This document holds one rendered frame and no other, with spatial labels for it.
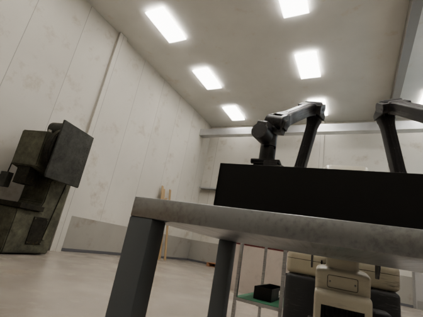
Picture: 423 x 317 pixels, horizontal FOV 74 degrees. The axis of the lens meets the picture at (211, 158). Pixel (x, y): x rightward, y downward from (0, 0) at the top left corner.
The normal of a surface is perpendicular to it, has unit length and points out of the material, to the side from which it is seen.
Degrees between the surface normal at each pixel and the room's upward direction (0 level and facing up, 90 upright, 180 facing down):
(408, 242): 90
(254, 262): 90
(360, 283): 98
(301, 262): 90
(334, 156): 90
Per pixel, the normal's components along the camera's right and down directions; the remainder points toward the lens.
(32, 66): 0.89, 0.01
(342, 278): -0.37, -0.20
